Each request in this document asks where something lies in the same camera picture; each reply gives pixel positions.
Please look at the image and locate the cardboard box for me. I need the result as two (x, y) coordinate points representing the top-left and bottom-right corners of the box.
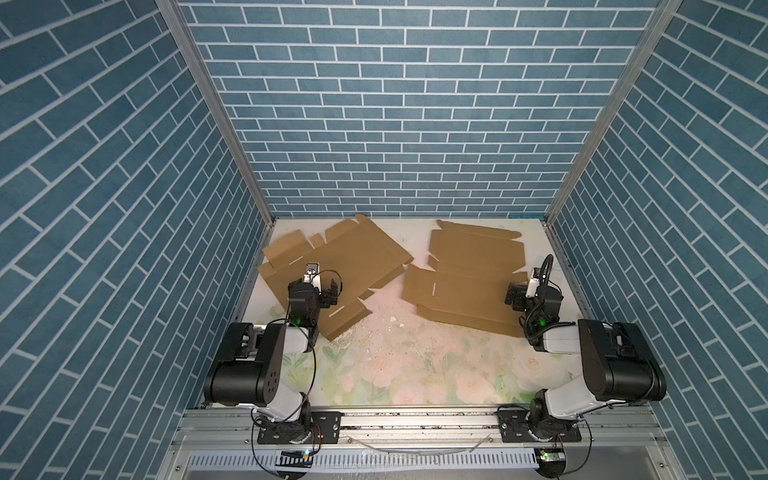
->
(259, 215), (413, 341)
(402, 220), (528, 338)

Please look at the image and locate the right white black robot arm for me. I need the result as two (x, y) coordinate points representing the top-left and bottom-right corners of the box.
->
(505, 279), (667, 441)

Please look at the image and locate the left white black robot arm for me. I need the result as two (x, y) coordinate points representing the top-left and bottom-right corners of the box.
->
(203, 272), (343, 431)

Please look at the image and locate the right green circuit board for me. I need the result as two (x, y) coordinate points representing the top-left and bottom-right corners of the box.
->
(536, 448), (567, 464)

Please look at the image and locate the green circuit board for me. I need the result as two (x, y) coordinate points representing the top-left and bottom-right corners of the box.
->
(536, 448), (567, 464)
(275, 450), (315, 470)

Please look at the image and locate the left green circuit board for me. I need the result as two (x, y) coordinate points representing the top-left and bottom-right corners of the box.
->
(275, 450), (315, 470)

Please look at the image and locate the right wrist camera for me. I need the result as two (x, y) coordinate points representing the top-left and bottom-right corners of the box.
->
(525, 273), (540, 298)

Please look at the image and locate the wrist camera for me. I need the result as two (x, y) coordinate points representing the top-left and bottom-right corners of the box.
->
(525, 273), (540, 298)
(303, 262), (321, 289)

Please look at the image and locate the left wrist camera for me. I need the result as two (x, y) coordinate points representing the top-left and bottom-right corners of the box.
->
(303, 262), (321, 289)

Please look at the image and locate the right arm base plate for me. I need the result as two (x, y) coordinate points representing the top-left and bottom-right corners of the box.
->
(495, 405), (582, 443)

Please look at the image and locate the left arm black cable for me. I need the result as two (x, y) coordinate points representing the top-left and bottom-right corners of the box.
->
(248, 268), (344, 479)

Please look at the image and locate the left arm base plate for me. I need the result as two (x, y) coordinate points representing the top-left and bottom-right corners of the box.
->
(255, 410), (342, 445)

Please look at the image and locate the aluminium mounting rail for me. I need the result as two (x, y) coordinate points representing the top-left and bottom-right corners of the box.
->
(159, 405), (684, 479)

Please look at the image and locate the left aluminium corner post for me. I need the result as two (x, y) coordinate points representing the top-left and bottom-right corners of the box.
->
(156, 0), (275, 228)

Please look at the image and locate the aluminium corner post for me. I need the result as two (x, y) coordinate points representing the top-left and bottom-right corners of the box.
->
(156, 0), (275, 228)
(544, 0), (682, 230)

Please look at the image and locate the right aluminium corner post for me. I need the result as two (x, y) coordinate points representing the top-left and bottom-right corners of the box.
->
(544, 0), (682, 230)

